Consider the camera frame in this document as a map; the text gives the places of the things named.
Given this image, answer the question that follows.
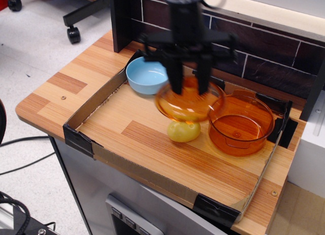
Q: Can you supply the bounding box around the black floor cable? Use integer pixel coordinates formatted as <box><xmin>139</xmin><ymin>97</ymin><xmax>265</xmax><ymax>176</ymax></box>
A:
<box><xmin>0</xmin><ymin>136</ymin><xmax>56</xmax><ymax>176</ymax></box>

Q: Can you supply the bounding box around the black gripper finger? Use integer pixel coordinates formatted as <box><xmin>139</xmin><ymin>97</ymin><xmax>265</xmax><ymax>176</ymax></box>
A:
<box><xmin>197</xmin><ymin>54</ymin><xmax>213</xmax><ymax>95</ymax></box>
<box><xmin>162</xmin><ymin>58</ymin><xmax>183</xmax><ymax>94</ymax></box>

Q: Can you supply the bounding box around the orange transparent pot lid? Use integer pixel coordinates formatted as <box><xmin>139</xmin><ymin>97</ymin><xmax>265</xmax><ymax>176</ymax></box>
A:
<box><xmin>155</xmin><ymin>77</ymin><xmax>224</xmax><ymax>122</ymax></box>

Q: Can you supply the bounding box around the light blue bowl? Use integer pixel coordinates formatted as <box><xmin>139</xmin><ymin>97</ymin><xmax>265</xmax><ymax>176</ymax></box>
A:
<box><xmin>125</xmin><ymin>57</ymin><xmax>169</xmax><ymax>95</ymax></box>

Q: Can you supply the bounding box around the yellow plastic potato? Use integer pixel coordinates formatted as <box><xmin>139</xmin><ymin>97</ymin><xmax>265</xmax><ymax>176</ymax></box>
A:
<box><xmin>167</xmin><ymin>121</ymin><xmax>201</xmax><ymax>143</ymax></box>

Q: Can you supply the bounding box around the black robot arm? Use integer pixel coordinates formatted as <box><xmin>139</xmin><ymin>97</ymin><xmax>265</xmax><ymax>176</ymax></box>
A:
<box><xmin>141</xmin><ymin>0</ymin><xmax>238</xmax><ymax>95</ymax></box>

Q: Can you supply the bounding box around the cardboard fence with black tape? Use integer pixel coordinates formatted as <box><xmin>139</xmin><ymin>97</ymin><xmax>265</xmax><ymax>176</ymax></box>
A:
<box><xmin>63</xmin><ymin>66</ymin><xmax>296</xmax><ymax>226</ymax></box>

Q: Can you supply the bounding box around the black caster wheel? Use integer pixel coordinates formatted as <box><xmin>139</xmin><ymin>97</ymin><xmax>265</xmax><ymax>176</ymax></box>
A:
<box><xmin>8</xmin><ymin>0</ymin><xmax>22</xmax><ymax>12</ymax></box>

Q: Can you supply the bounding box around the orange transparent pot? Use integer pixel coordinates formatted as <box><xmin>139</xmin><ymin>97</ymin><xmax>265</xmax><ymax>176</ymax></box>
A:
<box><xmin>208</xmin><ymin>89</ymin><xmax>275</xmax><ymax>156</ymax></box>

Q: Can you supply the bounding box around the grey toy oven cabinet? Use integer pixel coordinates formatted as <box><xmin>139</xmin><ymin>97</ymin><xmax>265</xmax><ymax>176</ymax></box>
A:
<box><xmin>50</xmin><ymin>137</ymin><xmax>224</xmax><ymax>234</ymax></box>

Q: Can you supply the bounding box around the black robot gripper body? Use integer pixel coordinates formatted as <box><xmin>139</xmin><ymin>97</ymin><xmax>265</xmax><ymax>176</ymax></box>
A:
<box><xmin>141</xmin><ymin>0</ymin><xmax>238</xmax><ymax>63</ymax></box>

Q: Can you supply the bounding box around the dark brick backsplash panel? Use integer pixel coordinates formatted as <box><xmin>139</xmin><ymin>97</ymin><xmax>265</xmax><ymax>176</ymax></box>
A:
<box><xmin>110</xmin><ymin>0</ymin><xmax>324</xmax><ymax>98</ymax></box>

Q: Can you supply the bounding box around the black rolling chair base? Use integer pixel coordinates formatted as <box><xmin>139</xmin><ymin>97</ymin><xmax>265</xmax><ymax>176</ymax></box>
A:
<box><xmin>63</xmin><ymin>0</ymin><xmax>110</xmax><ymax>44</ymax></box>

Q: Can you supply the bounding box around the black braided cable bundle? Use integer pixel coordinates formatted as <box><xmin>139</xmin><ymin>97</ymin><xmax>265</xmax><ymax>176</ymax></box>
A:
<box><xmin>0</xmin><ymin>191</ymin><xmax>56</xmax><ymax>235</ymax></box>

